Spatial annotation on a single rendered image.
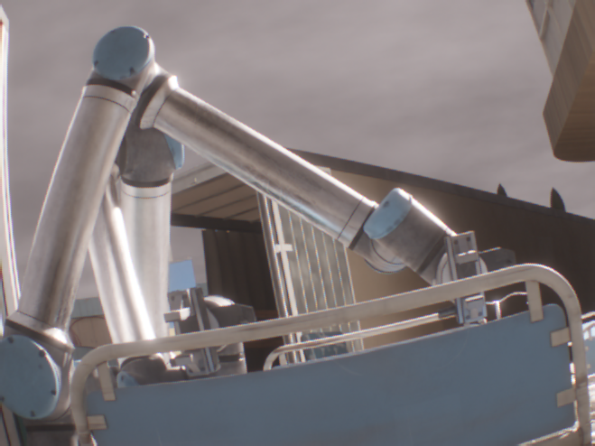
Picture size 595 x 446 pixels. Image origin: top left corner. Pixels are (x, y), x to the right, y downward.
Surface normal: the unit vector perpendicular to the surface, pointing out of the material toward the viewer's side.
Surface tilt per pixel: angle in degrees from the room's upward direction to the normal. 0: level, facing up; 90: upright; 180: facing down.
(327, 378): 90
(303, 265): 90
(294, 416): 90
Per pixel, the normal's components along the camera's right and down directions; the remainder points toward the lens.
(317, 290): 0.80, -0.25
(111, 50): 0.11, -0.33
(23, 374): 0.06, -0.13
